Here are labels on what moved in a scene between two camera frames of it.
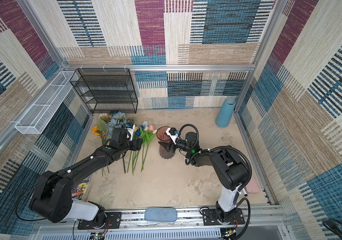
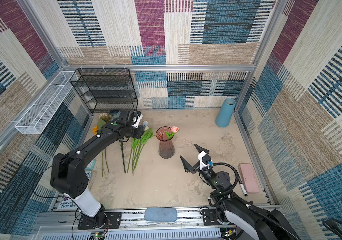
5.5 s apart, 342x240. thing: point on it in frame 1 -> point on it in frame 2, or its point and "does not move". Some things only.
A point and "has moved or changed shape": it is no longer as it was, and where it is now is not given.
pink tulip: (148, 136) has moved or changed shape
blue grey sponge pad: (161, 214) does not move
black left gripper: (136, 144) -> (139, 132)
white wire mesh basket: (40, 114) does not move
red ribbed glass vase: (162, 135) does not move
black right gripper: (168, 146) -> (187, 166)
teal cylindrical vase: (225, 112) does not move
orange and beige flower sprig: (99, 129) does not move
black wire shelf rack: (106, 90) does not move
